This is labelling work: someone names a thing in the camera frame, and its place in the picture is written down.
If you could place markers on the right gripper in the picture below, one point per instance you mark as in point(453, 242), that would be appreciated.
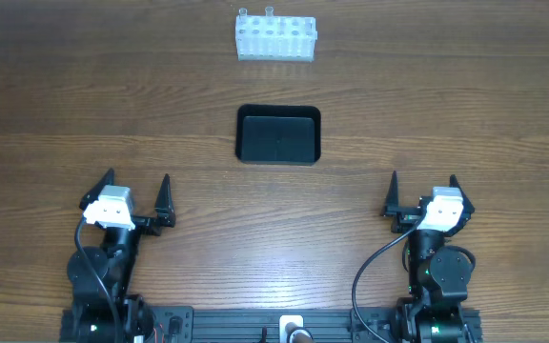
point(405, 220)

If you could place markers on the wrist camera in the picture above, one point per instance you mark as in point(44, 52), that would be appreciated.
point(441, 209)
point(110, 207)

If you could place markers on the mounting rail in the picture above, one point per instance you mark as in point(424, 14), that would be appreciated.
point(236, 326)

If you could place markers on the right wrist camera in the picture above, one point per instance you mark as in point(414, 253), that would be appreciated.
point(441, 209)

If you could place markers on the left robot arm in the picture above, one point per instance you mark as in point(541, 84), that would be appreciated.
point(112, 257)

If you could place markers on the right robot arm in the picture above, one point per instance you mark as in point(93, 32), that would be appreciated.
point(441, 271)

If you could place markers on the black tray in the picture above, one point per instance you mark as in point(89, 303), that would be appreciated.
point(277, 138)

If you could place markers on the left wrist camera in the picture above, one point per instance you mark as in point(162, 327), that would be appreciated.
point(110, 207)

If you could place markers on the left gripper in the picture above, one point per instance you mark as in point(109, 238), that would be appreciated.
point(147, 224)

